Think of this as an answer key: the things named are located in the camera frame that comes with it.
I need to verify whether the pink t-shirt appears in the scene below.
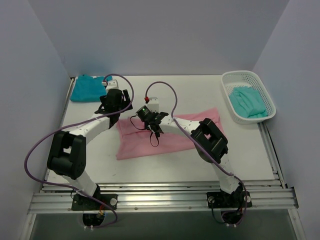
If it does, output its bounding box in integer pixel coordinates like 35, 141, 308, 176
116, 107, 223, 161

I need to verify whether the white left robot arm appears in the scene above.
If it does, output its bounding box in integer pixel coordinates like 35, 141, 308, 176
47, 89, 133, 210

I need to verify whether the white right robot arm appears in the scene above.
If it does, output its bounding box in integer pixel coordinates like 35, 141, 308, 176
136, 105, 242, 207

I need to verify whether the teal folded t-shirt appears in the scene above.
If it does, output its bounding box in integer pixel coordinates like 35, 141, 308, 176
70, 74, 106, 103

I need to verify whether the mint green t-shirt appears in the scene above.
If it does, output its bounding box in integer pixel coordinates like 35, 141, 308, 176
229, 86, 268, 119

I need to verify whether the white perforated plastic basket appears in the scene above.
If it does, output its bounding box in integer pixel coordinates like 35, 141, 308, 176
221, 70, 276, 125

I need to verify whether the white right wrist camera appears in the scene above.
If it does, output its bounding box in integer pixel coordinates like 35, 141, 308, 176
144, 96, 159, 113

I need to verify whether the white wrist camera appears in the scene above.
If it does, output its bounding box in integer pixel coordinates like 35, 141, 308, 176
144, 96, 159, 113
101, 79, 119, 93

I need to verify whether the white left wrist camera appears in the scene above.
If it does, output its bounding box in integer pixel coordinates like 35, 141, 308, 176
101, 79, 119, 93

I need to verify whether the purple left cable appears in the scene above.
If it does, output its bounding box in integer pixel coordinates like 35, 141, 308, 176
24, 73, 135, 229

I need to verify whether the purple cable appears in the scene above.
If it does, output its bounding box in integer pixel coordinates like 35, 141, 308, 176
24, 73, 135, 229
145, 81, 251, 226

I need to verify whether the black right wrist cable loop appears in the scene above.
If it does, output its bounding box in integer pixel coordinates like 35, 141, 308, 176
129, 114, 161, 148

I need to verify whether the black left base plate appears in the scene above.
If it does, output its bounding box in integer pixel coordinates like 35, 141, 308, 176
71, 193, 118, 211

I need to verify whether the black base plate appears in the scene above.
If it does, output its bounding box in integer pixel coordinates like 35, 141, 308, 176
71, 193, 118, 211
206, 191, 246, 209

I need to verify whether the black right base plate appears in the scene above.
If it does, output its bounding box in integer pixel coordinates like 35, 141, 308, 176
206, 191, 246, 209

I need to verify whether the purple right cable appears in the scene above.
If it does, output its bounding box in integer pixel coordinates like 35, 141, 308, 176
145, 81, 251, 226

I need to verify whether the aluminium rail frame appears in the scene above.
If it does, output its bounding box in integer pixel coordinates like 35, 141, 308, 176
28, 180, 298, 214

